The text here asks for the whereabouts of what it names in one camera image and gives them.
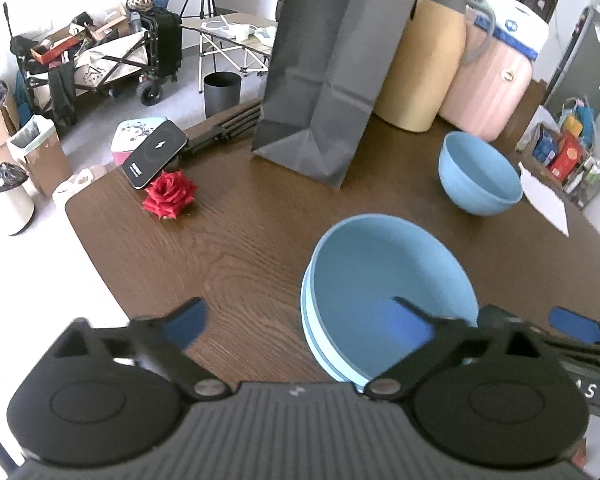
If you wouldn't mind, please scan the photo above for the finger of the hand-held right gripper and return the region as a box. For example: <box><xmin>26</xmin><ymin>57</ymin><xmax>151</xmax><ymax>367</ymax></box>
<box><xmin>549</xmin><ymin>307</ymin><xmax>600</xmax><ymax>347</ymax></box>

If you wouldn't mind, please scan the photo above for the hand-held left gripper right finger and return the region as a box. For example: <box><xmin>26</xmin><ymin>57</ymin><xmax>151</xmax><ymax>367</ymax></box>
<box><xmin>362</xmin><ymin>296</ymin><xmax>561</xmax><ymax>401</ymax></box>

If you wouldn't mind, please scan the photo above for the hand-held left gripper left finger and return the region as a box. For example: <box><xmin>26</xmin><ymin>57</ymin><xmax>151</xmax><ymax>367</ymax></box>
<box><xmin>50</xmin><ymin>297</ymin><xmax>231</xmax><ymax>403</ymax></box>

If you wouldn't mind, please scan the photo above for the blue bowl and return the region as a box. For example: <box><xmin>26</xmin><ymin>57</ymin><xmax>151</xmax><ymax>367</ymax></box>
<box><xmin>310</xmin><ymin>213</ymin><xmax>479</xmax><ymax>386</ymax></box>
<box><xmin>300</xmin><ymin>240</ymin><xmax>376</xmax><ymax>393</ymax></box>
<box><xmin>439</xmin><ymin>131</ymin><xmax>524</xmax><ymax>217</ymax></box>

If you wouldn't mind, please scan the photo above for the white paper napkin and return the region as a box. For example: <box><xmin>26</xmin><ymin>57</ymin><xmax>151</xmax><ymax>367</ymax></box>
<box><xmin>519</xmin><ymin>162</ymin><xmax>570</xmax><ymax>237</ymax></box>

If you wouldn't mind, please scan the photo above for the red rose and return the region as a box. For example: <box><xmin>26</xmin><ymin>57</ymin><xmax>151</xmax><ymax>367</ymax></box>
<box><xmin>142</xmin><ymin>171</ymin><xmax>199</xmax><ymax>220</ymax></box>

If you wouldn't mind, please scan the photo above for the red box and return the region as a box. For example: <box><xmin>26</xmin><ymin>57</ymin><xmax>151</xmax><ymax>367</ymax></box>
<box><xmin>547</xmin><ymin>137</ymin><xmax>584</xmax><ymax>179</ymax></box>

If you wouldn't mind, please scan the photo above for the black power bank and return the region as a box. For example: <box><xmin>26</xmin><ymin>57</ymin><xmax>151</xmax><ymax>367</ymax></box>
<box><xmin>122</xmin><ymin>127</ymin><xmax>189</xmax><ymax>191</ymax></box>

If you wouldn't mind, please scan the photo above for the toilet paper roll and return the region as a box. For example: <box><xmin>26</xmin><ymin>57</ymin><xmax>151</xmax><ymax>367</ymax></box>
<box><xmin>75</xmin><ymin>164</ymin><xmax>109</xmax><ymax>187</ymax></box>
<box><xmin>52</xmin><ymin>180</ymin><xmax>82</xmax><ymax>207</ymax></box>

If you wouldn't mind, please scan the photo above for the blue box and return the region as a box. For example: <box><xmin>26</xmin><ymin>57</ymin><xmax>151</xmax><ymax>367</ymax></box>
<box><xmin>532</xmin><ymin>125</ymin><xmax>561</xmax><ymax>166</ymax></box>

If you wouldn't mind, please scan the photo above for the panda print tin box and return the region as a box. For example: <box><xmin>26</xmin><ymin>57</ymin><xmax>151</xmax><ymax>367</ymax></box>
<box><xmin>111</xmin><ymin>116</ymin><xmax>169</xmax><ymax>166</ymax></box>

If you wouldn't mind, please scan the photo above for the blue bag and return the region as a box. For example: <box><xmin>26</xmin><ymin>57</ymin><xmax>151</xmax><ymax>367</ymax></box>
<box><xmin>560</xmin><ymin>97</ymin><xmax>598</xmax><ymax>143</ymax></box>

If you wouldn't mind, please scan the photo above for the black folded stand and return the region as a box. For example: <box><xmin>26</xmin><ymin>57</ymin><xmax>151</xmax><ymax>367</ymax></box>
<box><xmin>180</xmin><ymin>101</ymin><xmax>263</xmax><ymax>157</ymax></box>

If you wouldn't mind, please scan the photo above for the brown wooden chair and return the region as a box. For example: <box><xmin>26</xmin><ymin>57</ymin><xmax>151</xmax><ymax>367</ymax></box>
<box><xmin>500</xmin><ymin>80</ymin><xmax>548</xmax><ymax>153</ymax></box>

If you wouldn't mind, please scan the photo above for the white trash can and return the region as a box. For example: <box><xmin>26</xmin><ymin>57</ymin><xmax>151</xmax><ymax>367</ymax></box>
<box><xmin>0</xmin><ymin>162</ymin><xmax>35</xmax><ymax>236</ymax></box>

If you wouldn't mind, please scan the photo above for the brown paper bag bin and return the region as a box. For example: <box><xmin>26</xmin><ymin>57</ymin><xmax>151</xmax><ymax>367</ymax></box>
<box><xmin>7</xmin><ymin>115</ymin><xmax>74</xmax><ymax>197</ymax></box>

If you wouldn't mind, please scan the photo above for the black trash bin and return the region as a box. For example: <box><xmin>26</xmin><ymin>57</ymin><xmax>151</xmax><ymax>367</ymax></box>
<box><xmin>203</xmin><ymin>72</ymin><xmax>242</xmax><ymax>120</ymax></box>

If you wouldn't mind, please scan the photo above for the pink suitcase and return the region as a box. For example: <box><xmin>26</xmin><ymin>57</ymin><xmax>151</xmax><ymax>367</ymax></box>
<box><xmin>439</xmin><ymin>20</ymin><xmax>534</xmax><ymax>142</ymax></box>

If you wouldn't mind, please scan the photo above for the yellow thermos jug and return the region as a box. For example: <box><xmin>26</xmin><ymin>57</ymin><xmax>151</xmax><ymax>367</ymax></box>
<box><xmin>375</xmin><ymin>0</ymin><xmax>496</xmax><ymax>133</ymax></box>

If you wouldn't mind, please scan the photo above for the black paper bag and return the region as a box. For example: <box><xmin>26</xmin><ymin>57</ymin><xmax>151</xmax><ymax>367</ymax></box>
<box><xmin>251</xmin><ymin>0</ymin><xmax>428</xmax><ymax>190</ymax></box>

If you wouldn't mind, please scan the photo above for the grey refrigerator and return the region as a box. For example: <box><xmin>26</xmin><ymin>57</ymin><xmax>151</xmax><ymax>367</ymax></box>
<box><xmin>545</xmin><ymin>5</ymin><xmax>600</xmax><ymax>116</ymax></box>

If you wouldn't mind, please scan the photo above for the black folding cart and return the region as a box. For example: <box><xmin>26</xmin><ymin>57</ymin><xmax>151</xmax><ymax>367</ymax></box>
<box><xmin>4</xmin><ymin>2</ymin><xmax>183</xmax><ymax>107</ymax></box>

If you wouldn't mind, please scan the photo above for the folding camping table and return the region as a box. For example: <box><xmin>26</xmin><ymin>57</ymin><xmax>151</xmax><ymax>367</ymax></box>
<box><xmin>180</xmin><ymin>14</ymin><xmax>279</xmax><ymax>93</ymax></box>

